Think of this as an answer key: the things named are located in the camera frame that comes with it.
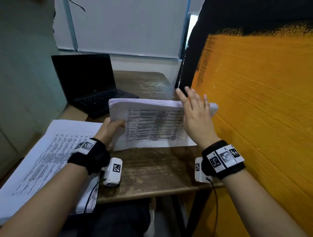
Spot person's left hand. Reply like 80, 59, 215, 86
94, 117, 126, 149

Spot person's right hand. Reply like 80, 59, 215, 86
176, 86, 222, 150

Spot aligned stack of printed sheets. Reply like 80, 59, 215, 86
0, 119, 103, 225
108, 98, 219, 152

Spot person's right forearm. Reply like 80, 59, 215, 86
221, 168, 308, 237

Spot person's left forearm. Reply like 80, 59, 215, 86
0, 163, 88, 237

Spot person's legs in black trousers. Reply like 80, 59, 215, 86
58, 198, 157, 237

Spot black laptop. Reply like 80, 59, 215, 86
51, 53, 140, 119

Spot orange cardboard panel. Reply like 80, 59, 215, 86
183, 32, 313, 237

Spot beige cardboard panel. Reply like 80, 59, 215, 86
0, 0, 68, 181

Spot dark framed window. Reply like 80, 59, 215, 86
180, 14, 199, 59

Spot black left wrist strap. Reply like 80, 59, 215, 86
67, 138, 111, 175

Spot black wrist strap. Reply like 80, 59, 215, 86
201, 140, 246, 180
67, 138, 111, 175

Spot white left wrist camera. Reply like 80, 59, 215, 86
101, 157, 123, 187

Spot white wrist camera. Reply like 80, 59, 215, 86
101, 157, 123, 187
195, 157, 213, 184

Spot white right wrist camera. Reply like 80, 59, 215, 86
195, 157, 213, 184

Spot black right wrist strap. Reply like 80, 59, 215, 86
201, 140, 246, 180

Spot black left camera cable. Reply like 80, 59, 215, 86
83, 178, 107, 214

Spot black camera cable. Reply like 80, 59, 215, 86
83, 178, 107, 214
206, 177, 219, 237

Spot black right camera cable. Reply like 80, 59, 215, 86
206, 177, 219, 237

